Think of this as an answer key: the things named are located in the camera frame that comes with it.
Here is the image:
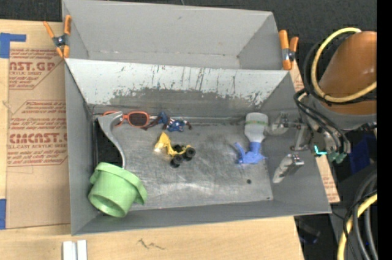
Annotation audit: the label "blue and red toy figure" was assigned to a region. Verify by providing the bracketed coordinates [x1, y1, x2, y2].
[142, 111, 193, 133]

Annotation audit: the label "brown cardboard board red print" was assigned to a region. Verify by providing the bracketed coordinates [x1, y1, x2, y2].
[0, 18, 73, 231]

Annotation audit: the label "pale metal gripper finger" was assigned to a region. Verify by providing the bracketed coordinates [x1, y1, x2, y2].
[265, 113, 300, 136]
[272, 153, 305, 184]

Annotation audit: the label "grey curved metal piece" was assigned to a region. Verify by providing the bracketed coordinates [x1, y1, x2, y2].
[97, 110, 127, 169]

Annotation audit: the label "green plastic cup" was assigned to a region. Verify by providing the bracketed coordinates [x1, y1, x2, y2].
[88, 161, 148, 218]

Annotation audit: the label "yellow toy digger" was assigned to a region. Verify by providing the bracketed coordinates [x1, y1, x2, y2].
[153, 131, 197, 169]

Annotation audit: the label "white and blue spray bottle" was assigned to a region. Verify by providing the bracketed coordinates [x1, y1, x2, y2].
[234, 112, 270, 165]

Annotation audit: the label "grey metal bin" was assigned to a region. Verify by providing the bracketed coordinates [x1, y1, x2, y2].
[61, 0, 333, 237]

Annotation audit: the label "red sunglasses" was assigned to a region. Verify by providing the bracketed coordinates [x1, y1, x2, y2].
[102, 110, 151, 128]

